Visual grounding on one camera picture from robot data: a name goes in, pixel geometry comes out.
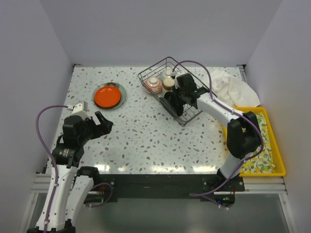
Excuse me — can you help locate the orange plate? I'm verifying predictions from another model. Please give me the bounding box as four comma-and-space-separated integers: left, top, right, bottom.
94, 85, 121, 108

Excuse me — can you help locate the green floral plate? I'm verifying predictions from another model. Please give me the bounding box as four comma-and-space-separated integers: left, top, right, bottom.
92, 82, 127, 110

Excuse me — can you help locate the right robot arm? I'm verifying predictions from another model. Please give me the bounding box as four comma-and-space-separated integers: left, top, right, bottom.
173, 73, 264, 191

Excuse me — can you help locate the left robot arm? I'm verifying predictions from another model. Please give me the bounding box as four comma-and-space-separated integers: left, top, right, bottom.
27, 111, 113, 233

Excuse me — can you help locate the dark blue plate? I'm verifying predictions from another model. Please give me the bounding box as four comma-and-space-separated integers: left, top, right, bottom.
159, 97, 175, 113

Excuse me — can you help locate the cream brown cup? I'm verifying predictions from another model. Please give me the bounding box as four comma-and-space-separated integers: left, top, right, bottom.
162, 78, 175, 93

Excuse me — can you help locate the pale green ribbed cup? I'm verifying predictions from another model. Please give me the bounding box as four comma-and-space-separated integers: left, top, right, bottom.
159, 69, 172, 83

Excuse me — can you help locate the white orange patterned bowl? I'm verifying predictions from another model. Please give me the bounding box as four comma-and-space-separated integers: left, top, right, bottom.
144, 77, 162, 94

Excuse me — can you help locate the white towel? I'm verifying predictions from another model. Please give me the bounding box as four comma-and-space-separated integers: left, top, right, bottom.
211, 69, 261, 107

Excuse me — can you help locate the lemon print cloth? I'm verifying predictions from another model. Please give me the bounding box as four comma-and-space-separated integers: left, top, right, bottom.
240, 112, 275, 174

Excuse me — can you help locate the yellow plastic tray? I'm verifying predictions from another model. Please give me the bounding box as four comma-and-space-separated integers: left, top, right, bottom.
236, 107, 286, 177

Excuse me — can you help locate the black wire dish rack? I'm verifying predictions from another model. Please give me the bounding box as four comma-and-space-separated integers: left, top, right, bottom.
138, 56, 211, 126

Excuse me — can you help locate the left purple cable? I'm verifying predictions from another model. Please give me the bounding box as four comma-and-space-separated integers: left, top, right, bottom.
35, 104, 73, 229

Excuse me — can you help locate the aluminium frame rail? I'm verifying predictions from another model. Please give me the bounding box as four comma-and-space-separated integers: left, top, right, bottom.
18, 173, 51, 233

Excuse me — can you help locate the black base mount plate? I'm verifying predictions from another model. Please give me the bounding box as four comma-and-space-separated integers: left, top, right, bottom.
82, 173, 245, 203

